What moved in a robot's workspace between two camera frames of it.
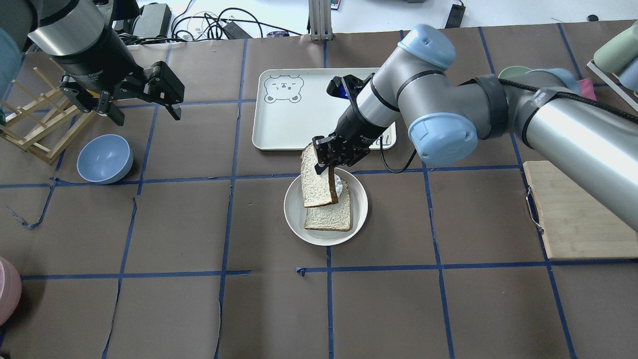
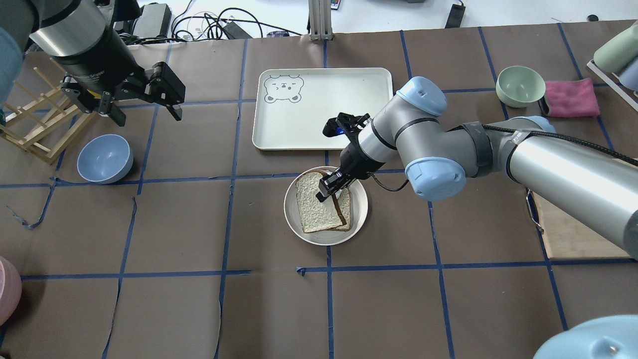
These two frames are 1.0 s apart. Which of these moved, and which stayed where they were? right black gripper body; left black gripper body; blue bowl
Moved: right black gripper body
Stayed: left black gripper body; blue bowl
